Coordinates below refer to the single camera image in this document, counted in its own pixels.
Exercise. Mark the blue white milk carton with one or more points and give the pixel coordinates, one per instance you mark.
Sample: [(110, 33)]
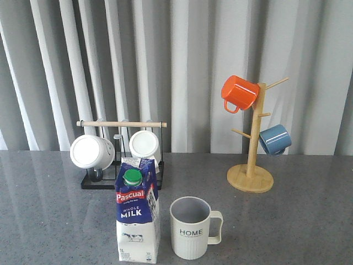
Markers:
[(138, 230)]

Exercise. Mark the cream HOME mug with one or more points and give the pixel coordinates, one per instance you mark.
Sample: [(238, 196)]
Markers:
[(190, 220)]

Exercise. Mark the white ribbed mug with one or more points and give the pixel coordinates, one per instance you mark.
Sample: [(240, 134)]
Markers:
[(145, 144)]

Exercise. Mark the orange enamel mug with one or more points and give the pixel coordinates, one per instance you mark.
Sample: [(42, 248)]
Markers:
[(238, 94)]

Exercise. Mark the white smiley mug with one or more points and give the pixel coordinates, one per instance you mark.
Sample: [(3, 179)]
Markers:
[(92, 153)]

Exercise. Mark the wooden mug tree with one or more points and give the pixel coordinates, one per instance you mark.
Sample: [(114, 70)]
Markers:
[(249, 177)]

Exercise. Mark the blue enamel mug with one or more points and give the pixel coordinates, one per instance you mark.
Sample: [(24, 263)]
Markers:
[(275, 140)]

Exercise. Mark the grey pleated curtain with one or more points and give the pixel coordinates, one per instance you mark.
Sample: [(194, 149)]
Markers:
[(65, 61)]

